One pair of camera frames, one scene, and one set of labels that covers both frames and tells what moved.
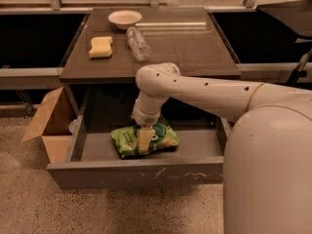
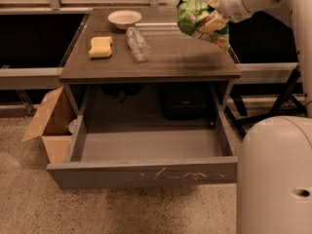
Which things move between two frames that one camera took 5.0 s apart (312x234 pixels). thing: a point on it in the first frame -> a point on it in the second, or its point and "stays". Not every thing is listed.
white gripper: (143, 117) -> (234, 6)
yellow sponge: (100, 47) stays
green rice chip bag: (126, 139) -> (190, 12)
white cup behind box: (72, 126) stays
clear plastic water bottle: (138, 45) stays
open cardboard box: (52, 123) stays
